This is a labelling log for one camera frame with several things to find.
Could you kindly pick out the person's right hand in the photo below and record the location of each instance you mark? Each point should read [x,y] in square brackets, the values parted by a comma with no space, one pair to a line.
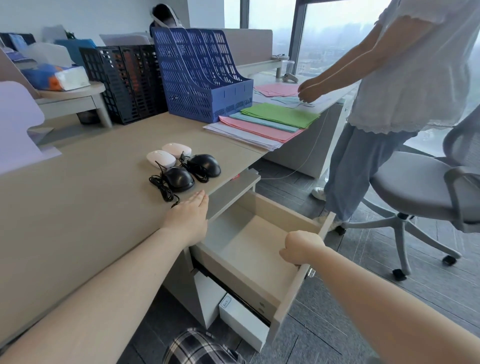
[303,247]

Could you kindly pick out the person's left hand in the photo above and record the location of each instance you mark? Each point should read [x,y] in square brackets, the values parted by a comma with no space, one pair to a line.
[187,221]

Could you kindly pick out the person's right fingers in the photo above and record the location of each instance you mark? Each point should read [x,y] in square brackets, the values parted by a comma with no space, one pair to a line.
[289,257]

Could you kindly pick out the person's left fingers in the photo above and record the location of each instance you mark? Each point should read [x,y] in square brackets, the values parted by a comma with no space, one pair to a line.
[199,200]

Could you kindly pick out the beige wooden desk drawer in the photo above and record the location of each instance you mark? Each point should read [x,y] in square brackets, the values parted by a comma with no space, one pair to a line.
[251,255]

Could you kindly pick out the person's left forearm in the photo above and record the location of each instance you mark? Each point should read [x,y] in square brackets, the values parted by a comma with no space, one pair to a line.
[105,300]

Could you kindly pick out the person's right forearm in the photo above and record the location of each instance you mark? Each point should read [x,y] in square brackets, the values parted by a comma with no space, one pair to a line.
[386,311]

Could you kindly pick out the white computer mouse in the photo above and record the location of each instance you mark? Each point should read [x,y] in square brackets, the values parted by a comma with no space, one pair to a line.
[176,149]
[160,158]

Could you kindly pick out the white paper stack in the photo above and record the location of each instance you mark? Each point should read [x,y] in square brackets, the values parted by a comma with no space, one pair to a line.
[240,137]

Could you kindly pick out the white box with label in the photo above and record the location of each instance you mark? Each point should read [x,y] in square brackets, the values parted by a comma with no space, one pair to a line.
[243,318]

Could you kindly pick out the pink paper sheet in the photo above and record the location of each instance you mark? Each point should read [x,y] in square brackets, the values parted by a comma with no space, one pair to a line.
[262,131]

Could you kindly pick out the light blue paper sheet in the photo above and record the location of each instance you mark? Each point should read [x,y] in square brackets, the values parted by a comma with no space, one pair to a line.
[262,123]

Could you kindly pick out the green paper sheet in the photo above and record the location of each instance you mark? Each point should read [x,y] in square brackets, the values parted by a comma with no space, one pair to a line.
[281,114]

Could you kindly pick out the blue plastic file organizer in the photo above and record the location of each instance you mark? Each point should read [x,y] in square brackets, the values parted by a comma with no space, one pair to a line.
[198,75]

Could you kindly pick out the person's plaid trousers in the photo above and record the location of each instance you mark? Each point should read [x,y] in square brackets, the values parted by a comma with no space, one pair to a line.
[198,348]

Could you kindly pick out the pale teal paper sheet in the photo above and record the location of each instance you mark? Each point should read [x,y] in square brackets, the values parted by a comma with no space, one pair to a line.
[287,100]

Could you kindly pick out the pink paper sheets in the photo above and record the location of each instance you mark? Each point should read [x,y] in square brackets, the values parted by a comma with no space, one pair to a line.
[277,90]

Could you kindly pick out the black plastic file organizer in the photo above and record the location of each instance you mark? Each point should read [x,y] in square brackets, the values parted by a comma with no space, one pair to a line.
[125,82]

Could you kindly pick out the grey office chair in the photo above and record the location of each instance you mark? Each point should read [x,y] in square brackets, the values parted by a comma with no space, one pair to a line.
[420,187]

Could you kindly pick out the white handheld controller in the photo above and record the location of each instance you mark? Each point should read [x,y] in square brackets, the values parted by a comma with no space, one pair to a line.
[289,78]

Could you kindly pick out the clear plastic cup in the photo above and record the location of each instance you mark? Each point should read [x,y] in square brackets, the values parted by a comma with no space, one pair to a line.
[287,66]

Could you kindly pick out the grey desk partition panel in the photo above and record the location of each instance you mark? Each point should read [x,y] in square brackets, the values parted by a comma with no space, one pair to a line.
[247,47]

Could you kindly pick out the beige desk riser shelf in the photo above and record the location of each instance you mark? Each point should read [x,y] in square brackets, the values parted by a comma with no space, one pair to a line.
[75,98]

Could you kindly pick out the black bag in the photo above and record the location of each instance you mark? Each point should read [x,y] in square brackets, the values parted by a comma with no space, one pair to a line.
[165,18]

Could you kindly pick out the tissue pack with blue wrapper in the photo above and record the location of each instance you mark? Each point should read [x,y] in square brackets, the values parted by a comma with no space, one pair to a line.
[56,77]

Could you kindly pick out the blue folder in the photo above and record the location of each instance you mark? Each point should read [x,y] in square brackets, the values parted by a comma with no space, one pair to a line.
[77,50]

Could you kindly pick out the pale lilac paper sheet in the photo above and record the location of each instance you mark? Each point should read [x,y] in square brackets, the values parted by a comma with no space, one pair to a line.
[18,127]

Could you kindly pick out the translucent white plastic container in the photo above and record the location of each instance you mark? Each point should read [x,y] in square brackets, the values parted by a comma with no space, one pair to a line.
[47,54]

